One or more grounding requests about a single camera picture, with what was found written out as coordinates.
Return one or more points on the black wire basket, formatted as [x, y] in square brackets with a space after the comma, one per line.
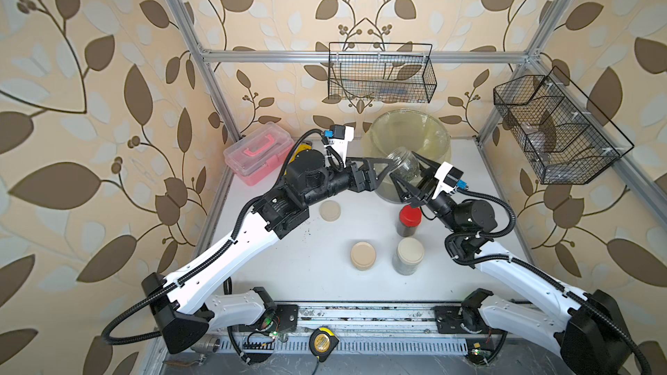
[567, 137]
[381, 72]

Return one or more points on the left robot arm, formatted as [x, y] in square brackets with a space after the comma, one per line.
[176, 307]

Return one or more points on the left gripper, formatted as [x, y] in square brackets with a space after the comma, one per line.
[364, 182]

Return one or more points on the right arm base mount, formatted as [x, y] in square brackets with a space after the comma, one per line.
[464, 318]

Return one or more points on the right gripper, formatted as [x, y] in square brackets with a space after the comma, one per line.
[426, 189]

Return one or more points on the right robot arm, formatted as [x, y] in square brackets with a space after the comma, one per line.
[587, 330]

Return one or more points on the pink plastic toolbox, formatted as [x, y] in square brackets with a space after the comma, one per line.
[257, 155]

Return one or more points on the ribbed glass jar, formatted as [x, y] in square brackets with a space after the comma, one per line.
[409, 166]

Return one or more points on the black wire basket right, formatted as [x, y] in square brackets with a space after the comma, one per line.
[567, 137]

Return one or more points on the beige lid short jar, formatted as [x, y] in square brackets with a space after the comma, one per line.
[363, 255]

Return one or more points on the red lid tea jar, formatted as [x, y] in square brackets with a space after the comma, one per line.
[409, 220]

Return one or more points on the beige lid tall jar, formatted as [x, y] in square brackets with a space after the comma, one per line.
[408, 255]

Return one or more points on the metal mesh trash bin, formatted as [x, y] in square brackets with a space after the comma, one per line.
[406, 151]

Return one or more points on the black wire basket back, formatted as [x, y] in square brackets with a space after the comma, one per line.
[381, 72]

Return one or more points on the yellow black tape measure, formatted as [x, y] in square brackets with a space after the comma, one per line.
[322, 343]

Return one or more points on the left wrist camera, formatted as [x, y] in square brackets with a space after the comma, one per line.
[337, 137]

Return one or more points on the metal pipe fitting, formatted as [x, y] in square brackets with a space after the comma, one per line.
[209, 343]

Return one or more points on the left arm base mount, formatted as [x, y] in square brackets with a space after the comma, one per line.
[283, 318]

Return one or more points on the yellow pipe wrench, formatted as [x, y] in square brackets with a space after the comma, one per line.
[297, 149]

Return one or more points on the aluminium frame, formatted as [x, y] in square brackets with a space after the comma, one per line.
[614, 51]

